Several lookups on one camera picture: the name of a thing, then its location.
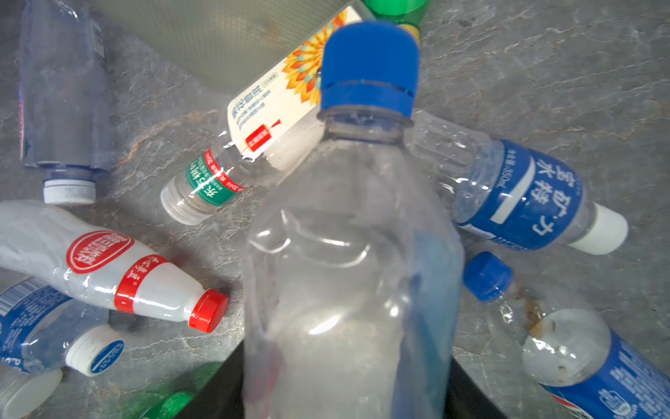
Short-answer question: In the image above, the tall blue cap clear bottle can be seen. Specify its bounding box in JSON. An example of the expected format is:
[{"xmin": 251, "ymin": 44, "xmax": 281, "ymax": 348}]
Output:
[{"xmin": 243, "ymin": 21, "xmax": 464, "ymax": 418}]

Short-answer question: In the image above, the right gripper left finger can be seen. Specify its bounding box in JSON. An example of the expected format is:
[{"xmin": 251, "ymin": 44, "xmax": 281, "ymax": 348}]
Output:
[{"xmin": 176, "ymin": 340, "xmax": 244, "ymax": 419}]

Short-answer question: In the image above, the flower label tea bottle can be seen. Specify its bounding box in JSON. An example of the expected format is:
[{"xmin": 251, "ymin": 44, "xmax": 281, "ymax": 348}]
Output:
[{"xmin": 161, "ymin": 1, "xmax": 373, "ymax": 225}]

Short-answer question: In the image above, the blue cap pepsi bottle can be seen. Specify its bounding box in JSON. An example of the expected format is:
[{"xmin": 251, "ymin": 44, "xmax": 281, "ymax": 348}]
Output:
[{"xmin": 463, "ymin": 251, "xmax": 669, "ymax": 418}]

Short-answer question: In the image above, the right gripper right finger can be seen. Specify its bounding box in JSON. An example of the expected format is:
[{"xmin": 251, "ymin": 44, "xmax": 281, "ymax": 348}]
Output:
[{"xmin": 444, "ymin": 358, "xmax": 507, "ymax": 419}]

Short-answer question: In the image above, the purple label clear bottle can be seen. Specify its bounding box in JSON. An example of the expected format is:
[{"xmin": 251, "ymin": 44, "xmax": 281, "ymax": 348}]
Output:
[{"xmin": 18, "ymin": 1, "xmax": 112, "ymax": 206}]

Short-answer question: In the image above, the green cap clear bottle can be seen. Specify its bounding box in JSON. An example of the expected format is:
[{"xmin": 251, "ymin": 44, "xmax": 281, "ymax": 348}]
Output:
[{"xmin": 1, "ymin": 361, "xmax": 63, "ymax": 419}]

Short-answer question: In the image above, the green bottle yellow cap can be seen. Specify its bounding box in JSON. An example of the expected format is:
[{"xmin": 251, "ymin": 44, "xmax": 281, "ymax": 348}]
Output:
[{"xmin": 122, "ymin": 361, "xmax": 223, "ymax": 418}]

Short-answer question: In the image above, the red cap white bottle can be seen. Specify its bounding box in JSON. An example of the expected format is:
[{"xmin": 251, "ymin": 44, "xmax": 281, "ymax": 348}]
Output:
[{"xmin": 1, "ymin": 201, "xmax": 230, "ymax": 333}]

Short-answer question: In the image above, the bin with green bag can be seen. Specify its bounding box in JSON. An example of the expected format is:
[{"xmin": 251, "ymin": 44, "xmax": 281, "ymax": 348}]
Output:
[{"xmin": 93, "ymin": 1, "xmax": 349, "ymax": 90}]

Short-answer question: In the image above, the blue label white cap bottle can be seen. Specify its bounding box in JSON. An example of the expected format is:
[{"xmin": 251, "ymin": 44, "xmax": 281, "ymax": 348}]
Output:
[{"xmin": 1, "ymin": 271, "xmax": 125, "ymax": 377}]

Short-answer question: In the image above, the blue label water bottle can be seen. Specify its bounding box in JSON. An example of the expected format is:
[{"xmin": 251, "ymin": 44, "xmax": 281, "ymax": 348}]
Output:
[{"xmin": 406, "ymin": 110, "xmax": 629, "ymax": 256}]

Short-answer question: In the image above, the small green bottle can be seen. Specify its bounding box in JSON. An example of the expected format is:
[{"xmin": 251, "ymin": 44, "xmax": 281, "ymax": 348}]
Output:
[{"xmin": 363, "ymin": 0, "xmax": 431, "ymax": 44}]

